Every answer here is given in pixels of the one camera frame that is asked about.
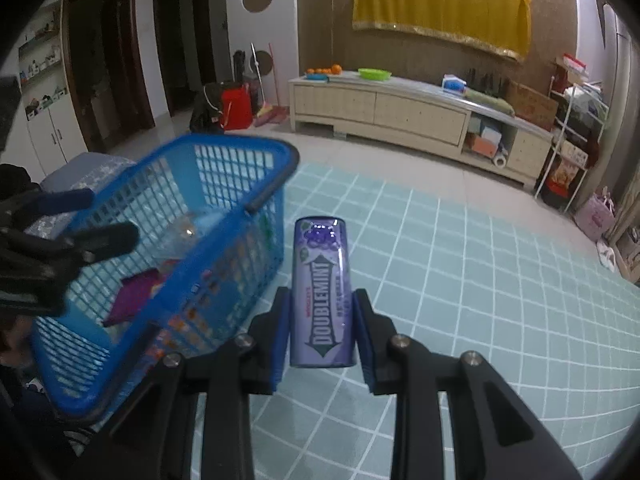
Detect white shelf rack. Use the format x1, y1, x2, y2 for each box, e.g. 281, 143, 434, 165
534, 52, 611, 213

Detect black bag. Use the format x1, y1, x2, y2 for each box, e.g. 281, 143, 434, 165
189, 81, 236, 134

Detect white cupboard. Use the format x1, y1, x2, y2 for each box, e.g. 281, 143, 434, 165
17, 2, 91, 183

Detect dark wooden door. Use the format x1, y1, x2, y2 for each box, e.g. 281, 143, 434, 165
152, 0, 231, 117
61, 0, 156, 153

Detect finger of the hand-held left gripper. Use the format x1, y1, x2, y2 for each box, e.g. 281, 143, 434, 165
0, 187, 95, 222
0, 222, 140, 281

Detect plate of oranges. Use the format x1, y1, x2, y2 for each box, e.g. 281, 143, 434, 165
305, 62, 343, 82

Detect blue plastic basket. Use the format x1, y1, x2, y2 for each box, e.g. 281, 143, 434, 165
32, 133, 301, 418

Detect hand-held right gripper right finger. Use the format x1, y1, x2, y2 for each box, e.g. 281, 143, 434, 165
352, 289, 583, 480

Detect white slippers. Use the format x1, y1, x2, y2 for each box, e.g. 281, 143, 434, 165
596, 241, 621, 272

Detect dark bottles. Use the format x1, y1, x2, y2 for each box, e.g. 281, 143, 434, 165
467, 67, 507, 95

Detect green folded cloth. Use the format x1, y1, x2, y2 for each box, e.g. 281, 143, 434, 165
465, 89, 516, 118

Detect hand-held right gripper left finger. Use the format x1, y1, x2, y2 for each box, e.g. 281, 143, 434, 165
100, 287, 292, 480

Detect beige cabinet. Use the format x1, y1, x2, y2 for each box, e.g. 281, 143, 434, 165
288, 72, 555, 192

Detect purple gum tin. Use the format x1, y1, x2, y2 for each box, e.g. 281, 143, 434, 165
290, 216, 359, 367

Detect pink bag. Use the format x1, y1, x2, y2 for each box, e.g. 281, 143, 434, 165
574, 187, 617, 242

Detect cardboard box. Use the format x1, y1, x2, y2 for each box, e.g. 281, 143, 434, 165
507, 80, 560, 132

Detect orange box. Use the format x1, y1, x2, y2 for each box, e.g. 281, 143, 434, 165
470, 136, 501, 158

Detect broom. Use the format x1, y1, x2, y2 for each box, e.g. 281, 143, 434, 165
254, 42, 290, 127

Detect green checked tablecloth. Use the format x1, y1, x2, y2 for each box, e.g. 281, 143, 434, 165
220, 162, 640, 480

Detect purple snack packet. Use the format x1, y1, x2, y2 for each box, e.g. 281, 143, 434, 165
102, 267, 168, 328

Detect red bag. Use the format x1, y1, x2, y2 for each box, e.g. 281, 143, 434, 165
220, 85, 252, 131

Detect yellow cloth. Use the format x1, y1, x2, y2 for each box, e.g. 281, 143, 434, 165
352, 0, 533, 63

